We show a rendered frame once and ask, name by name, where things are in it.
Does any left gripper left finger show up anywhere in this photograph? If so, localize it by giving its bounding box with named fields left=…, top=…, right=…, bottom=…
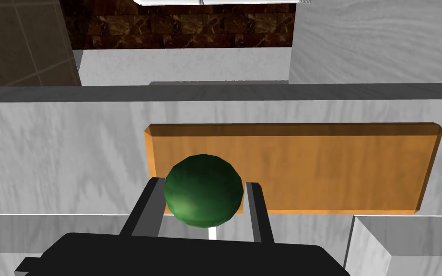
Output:
left=119, top=177, right=167, bottom=238

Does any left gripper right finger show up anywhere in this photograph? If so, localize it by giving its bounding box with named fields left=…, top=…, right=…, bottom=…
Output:
left=245, top=182, right=275, bottom=244

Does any green round ball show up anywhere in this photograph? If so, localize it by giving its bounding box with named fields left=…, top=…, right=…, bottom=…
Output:
left=164, top=153, right=244, bottom=229

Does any orange wooden cutting board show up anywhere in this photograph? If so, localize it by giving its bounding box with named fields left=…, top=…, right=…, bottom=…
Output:
left=144, top=122, right=442, bottom=215

